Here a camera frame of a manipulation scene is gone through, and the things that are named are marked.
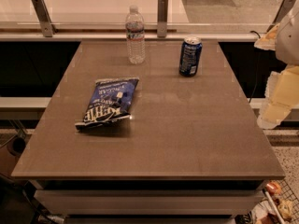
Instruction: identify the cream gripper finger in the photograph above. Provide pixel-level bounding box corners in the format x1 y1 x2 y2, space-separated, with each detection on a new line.
257 65 299 130
254 24 278 50

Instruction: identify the blue pepsi can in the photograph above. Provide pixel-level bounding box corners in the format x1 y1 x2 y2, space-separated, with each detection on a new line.
179 36 203 77

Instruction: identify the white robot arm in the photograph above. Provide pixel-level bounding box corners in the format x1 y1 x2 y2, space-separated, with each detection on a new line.
254 7 299 130

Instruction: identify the brown table with drawers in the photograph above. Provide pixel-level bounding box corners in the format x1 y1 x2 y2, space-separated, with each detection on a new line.
12 41 284 216

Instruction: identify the clear plastic water bottle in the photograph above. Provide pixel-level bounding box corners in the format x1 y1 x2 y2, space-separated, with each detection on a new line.
125 5 146 64

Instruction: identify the blue kettle chips bag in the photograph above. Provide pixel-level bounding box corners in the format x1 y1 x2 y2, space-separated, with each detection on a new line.
75 77 139 131

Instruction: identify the right metal railing bracket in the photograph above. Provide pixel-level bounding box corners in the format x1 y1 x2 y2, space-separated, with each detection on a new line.
267 0 296 32

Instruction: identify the metal railing bracket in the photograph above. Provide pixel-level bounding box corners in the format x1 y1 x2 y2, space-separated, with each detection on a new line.
157 0 168 37
31 0 55 37
267 0 296 32

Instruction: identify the wire basket with snacks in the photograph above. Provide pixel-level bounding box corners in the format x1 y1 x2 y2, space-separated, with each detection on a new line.
243 180 299 224

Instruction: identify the middle metal railing bracket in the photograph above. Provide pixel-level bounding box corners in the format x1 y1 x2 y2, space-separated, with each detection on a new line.
157 0 168 37

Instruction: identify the left metal railing bracket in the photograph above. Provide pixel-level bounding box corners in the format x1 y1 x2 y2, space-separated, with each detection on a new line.
31 0 55 37

